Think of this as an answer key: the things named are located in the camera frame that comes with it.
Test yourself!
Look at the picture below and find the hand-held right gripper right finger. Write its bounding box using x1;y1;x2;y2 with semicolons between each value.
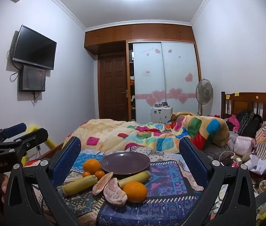
179;137;257;226

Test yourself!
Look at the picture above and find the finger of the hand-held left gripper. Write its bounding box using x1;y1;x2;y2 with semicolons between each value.
0;122;27;146
0;128;49;156

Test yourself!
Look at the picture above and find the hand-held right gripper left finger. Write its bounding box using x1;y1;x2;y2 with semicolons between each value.
3;137;82;226

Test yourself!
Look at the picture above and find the large orange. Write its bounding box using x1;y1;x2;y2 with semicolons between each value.
123;181;147;202
83;159;102;174

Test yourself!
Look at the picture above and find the yellow sugarcane piece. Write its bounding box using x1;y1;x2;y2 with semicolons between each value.
62;175;98;196
118;171;151;189

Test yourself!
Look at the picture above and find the peeled pomelo segment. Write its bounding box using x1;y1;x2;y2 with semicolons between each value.
103;177;128;207
92;172;114;196

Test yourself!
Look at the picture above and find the purple plate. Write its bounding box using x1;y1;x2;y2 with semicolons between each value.
100;152;151;175

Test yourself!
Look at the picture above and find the yellow foam tube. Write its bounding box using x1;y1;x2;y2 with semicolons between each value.
21;122;58;165

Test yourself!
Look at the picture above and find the patterned patchwork bed sheet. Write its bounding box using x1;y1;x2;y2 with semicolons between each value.
24;146;220;226

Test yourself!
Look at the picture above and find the colourful squares blanket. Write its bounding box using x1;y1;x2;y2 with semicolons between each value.
66;111;230;154

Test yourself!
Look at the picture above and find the white box appliance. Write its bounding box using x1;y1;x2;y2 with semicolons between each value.
150;106;173;124

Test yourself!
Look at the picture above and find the light pink pouch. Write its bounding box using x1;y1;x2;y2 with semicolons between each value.
234;135;256;156

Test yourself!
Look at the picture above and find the magenta cloth bag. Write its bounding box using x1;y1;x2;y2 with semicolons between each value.
228;115;240;132

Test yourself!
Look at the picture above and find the black backpack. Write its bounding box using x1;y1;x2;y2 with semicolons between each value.
238;112;262;138

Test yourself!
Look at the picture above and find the standing fan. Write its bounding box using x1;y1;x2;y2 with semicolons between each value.
195;78;213;116

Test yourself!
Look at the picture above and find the striped tote bag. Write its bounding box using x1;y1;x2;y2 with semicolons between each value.
251;120;266;160

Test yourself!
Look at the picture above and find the wooden headboard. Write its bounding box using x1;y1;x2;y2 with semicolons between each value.
221;91;266;132

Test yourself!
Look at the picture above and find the brown wooden door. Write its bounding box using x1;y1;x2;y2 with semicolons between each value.
98;53;129;121

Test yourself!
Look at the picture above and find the wooden wardrobe with sliding doors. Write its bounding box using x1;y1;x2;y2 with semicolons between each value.
84;23;203;123

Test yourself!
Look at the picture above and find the small wall-mounted monitor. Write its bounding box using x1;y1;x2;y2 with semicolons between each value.
18;65;46;93

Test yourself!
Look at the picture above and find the wall-mounted black television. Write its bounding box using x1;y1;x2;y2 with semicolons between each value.
12;25;57;70

